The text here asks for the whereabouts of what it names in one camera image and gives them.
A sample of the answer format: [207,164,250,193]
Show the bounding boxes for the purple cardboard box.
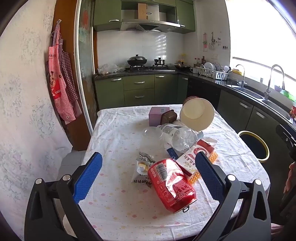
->
[149,107,170,127]

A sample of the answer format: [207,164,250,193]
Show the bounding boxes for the dark checked apron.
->
[59,35,82,116]

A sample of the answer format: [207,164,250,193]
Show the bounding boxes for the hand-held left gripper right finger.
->
[195,152,271,241]

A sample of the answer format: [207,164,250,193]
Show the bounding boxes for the large steel faucet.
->
[264,64,285,100]

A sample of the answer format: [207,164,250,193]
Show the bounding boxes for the blue packet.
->
[166,146,183,160]

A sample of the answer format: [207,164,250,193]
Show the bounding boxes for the green upper cabinets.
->
[92,0,196,34]

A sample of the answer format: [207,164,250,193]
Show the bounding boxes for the window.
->
[225,0,296,93]

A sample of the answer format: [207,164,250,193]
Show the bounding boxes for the black bin with yellow rim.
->
[238,130,270,163]

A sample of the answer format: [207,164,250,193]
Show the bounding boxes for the person's right hand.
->
[284,161,296,193]

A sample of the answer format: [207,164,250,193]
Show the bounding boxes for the brown plastic tray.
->
[160,110,178,126]

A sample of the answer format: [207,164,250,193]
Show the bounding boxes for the gas stove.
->
[126,65,169,71]

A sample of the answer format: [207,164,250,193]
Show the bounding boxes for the white dish rack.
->
[195,67,229,80]

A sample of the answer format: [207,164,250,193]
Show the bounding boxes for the wooden door frame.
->
[52,0,90,151]

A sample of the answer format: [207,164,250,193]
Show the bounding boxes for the cream paper noodle bowl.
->
[180,96,215,131]

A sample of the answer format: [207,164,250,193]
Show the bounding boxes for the black stone countertop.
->
[93,68,296,130]

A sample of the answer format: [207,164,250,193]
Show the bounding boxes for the white floral tablecloth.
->
[77,104,271,241]

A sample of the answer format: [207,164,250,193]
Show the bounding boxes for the red gingham apron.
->
[47,20,77,126]

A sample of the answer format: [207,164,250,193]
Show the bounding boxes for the grey snack packet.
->
[132,152,156,188]

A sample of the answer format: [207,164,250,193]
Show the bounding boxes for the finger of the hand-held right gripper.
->
[276,124,296,150]

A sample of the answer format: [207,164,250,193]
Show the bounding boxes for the clear plastic bottle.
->
[157,123,204,153]

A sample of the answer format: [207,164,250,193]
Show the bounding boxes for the clear plastic bags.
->
[97,64,126,76]

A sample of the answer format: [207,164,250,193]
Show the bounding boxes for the red soda can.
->
[147,158,197,214]

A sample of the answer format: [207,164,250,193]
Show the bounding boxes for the white plates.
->
[205,62,221,71]

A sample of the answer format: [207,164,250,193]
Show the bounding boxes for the white and red milk carton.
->
[176,139,215,178]

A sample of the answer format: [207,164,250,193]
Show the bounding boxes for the steel double sink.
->
[225,84,292,121]

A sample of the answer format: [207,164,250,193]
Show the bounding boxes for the black wok with lid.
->
[127,54,148,66]

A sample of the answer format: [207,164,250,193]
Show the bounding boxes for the green lower cabinets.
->
[94,73,296,167]

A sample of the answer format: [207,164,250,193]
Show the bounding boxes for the steel range hood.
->
[120,5,181,32]

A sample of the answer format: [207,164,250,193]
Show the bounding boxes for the green cabinets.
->
[92,0,196,34]
[94,73,296,167]

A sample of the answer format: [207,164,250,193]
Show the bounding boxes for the green plastic tray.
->
[281,89,296,101]

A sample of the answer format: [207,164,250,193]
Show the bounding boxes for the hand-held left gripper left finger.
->
[24,152,103,241]

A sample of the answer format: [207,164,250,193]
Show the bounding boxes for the small steel faucet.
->
[235,64,246,88]

